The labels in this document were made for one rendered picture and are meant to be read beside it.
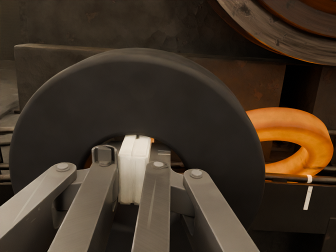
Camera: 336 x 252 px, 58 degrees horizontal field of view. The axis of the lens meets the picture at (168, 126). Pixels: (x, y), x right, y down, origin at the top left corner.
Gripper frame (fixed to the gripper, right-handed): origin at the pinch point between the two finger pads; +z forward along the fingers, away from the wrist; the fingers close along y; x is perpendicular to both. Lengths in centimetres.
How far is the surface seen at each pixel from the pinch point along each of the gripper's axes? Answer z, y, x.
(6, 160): 161, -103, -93
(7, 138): 199, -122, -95
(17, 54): 33.5, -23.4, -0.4
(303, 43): 23.9, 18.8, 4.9
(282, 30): 24.0, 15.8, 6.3
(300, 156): 24.4, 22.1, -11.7
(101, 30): 39.2, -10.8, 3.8
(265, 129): 17.9, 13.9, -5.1
